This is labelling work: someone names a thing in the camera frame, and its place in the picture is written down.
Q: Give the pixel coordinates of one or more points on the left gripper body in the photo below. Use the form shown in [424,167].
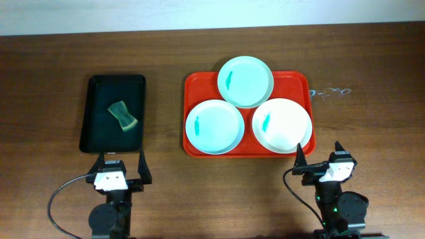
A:
[133,182]

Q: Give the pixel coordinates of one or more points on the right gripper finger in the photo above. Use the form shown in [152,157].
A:
[339,148]
[300,160]

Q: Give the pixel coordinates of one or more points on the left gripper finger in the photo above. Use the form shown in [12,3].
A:
[143,169]
[97,165]

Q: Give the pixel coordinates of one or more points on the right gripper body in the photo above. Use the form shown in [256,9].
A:
[310,168]

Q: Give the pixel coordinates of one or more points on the white cream plate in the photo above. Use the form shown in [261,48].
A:
[280,125]

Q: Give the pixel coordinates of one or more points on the green yellow sponge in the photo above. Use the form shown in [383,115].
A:
[120,112]

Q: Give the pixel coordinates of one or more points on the light blue plate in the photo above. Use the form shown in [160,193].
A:
[214,127]

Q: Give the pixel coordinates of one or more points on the mint green plate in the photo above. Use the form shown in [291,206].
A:
[245,81]

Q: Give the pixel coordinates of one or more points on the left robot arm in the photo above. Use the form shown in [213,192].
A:
[112,219]

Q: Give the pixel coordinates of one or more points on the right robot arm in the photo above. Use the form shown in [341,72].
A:
[342,214]

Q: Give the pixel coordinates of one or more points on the black rectangular tray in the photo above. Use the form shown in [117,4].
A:
[101,131]

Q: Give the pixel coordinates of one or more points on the red plastic tray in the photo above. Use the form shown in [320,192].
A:
[202,86]

